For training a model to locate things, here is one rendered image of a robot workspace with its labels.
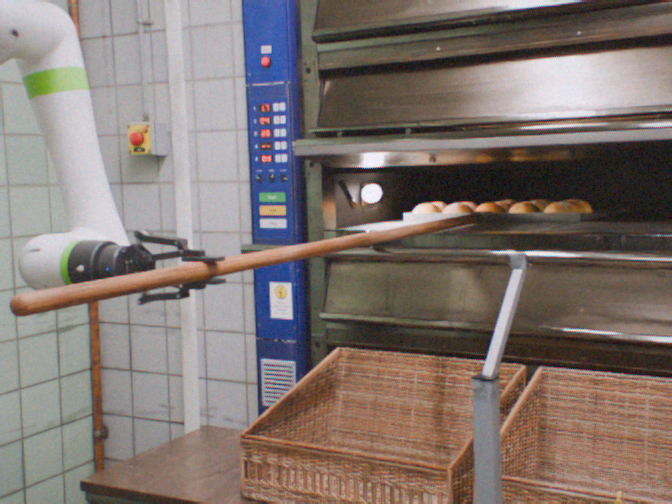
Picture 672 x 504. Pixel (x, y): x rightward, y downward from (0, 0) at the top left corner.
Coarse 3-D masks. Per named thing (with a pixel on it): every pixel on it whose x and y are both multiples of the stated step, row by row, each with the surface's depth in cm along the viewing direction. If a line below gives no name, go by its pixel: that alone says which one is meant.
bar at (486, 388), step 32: (320, 256) 217; (352, 256) 212; (384, 256) 208; (416, 256) 204; (448, 256) 200; (480, 256) 196; (512, 256) 192; (544, 256) 189; (576, 256) 186; (608, 256) 183; (640, 256) 180; (512, 288) 189; (480, 384) 175; (480, 416) 175; (480, 448) 176; (480, 480) 177
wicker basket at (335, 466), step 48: (336, 384) 255; (384, 384) 247; (432, 384) 241; (288, 432) 235; (336, 432) 252; (384, 432) 245; (432, 432) 238; (240, 480) 219; (288, 480) 212; (336, 480) 205; (384, 480) 199; (432, 480) 193
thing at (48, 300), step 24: (456, 216) 254; (480, 216) 267; (336, 240) 191; (360, 240) 200; (384, 240) 211; (192, 264) 149; (216, 264) 154; (240, 264) 159; (264, 264) 167; (72, 288) 126; (96, 288) 129; (120, 288) 133; (144, 288) 138; (24, 312) 119
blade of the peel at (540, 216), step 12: (408, 216) 288; (420, 216) 286; (432, 216) 284; (444, 216) 282; (492, 216) 275; (504, 216) 273; (516, 216) 271; (528, 216) 269; (540, 216) 268; (552, 216) 266; (564, 216) 264; (576, 216) 263; (588, 216) 271; (600, 216) 284
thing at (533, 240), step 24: (408, 240) 246; (432, 240) 242; (456, 240) 239; (480, 240) 235; (504, 240) 232; (528, 240) 229; (552, 240) 226; (576, 240) 223; (600, 240) 221; (624, 240) 218; (648, 240) 215
